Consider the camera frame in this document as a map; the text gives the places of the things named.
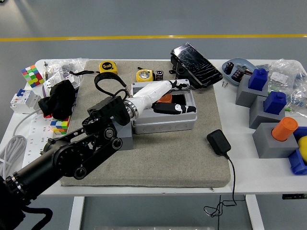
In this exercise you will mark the grey block with round hole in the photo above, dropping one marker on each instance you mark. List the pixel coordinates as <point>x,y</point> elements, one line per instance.
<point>127,141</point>

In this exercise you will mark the black cloth glove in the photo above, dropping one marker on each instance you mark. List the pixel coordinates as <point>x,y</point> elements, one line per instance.
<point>58,99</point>

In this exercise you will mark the small yellow tape measure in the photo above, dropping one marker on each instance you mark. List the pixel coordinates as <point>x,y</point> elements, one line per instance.
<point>144,75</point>

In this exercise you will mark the colourful puzzle cube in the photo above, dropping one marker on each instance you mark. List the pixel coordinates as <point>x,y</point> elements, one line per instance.
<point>32,75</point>
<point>60,125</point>

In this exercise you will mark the black table control panel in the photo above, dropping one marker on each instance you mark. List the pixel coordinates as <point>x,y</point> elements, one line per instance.
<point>293,197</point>

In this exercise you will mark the clear plastic bag with packets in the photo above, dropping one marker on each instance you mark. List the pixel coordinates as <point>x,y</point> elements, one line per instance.
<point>60,65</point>

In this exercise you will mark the small metal screws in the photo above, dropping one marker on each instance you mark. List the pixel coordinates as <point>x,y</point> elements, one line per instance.
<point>224,84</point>

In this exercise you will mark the black cylinder capacitor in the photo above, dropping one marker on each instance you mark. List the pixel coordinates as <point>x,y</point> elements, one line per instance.
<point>159,74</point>
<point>237,73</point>
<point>229,67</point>

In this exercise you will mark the blue square battery block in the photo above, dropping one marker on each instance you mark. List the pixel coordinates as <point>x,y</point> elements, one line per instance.
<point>257,80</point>
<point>275,103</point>

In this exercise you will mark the blue-grey oval tray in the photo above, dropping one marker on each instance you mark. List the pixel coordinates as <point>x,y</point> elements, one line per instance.
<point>239,62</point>

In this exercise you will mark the silver metal bar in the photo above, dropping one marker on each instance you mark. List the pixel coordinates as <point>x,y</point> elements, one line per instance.
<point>153,228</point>

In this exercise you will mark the blue plastic bin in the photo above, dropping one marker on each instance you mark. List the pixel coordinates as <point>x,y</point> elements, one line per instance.
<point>297,165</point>

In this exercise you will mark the grey-brown fabric mat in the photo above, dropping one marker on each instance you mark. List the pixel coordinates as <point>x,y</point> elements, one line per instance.
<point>168,155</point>

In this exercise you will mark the black box with cracked lid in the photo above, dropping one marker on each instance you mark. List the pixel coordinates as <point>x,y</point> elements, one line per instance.
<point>196,62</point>

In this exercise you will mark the yellow rounded object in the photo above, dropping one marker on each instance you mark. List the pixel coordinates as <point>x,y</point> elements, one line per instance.
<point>303,148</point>

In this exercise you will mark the clear plastic bags of parts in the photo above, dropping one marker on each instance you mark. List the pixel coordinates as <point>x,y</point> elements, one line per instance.
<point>285,74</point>

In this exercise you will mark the grey block holder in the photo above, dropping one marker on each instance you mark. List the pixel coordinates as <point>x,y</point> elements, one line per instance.
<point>266,146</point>
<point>259,115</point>
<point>243,95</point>

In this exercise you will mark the small screwdriver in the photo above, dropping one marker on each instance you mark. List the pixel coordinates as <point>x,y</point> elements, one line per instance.
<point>45,69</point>

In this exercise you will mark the black power adapter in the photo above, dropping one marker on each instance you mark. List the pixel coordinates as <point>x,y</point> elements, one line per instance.
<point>218,142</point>

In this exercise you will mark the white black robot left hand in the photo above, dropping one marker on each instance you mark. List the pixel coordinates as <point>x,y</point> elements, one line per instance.
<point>151,93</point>

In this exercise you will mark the grey plastic enclosure box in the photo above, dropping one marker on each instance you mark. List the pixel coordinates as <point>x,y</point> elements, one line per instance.
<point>165,125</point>

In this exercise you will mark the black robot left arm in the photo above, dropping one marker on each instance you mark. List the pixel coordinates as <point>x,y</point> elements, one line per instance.
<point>72,153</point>

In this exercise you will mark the white power strip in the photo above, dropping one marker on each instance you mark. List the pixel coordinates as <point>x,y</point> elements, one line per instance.
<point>36,134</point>

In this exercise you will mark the white circuit breaker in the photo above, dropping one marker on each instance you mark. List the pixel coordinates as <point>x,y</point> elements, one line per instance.
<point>24,100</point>

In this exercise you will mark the white table leg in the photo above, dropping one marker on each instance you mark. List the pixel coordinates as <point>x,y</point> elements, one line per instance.
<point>76,213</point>
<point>254,213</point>

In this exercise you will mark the orange cylinder battery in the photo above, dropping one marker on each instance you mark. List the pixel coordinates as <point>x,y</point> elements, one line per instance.
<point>165,98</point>
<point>285,129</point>

